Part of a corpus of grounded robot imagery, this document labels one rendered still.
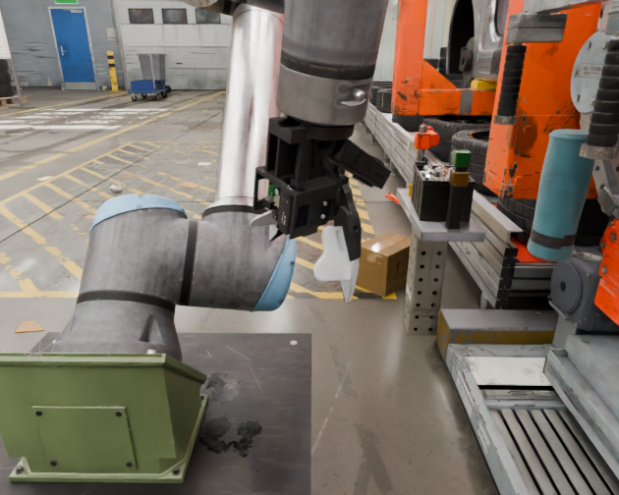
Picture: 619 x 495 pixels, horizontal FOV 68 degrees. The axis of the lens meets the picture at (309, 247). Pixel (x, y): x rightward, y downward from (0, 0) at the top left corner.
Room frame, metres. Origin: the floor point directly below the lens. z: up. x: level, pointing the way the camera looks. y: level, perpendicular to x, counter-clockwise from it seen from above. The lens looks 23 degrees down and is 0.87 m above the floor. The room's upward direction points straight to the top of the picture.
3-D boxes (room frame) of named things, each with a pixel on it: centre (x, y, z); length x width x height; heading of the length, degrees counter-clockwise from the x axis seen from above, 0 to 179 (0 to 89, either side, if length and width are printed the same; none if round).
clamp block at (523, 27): (0.96, -0.43, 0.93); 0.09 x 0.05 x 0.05; 89
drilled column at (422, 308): (1.38, -0.39, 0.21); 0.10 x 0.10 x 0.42; 89
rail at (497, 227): (2.52, -0.66, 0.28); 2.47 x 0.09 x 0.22; 179
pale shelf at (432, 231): (1.35, -0.38, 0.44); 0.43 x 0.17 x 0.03; 179
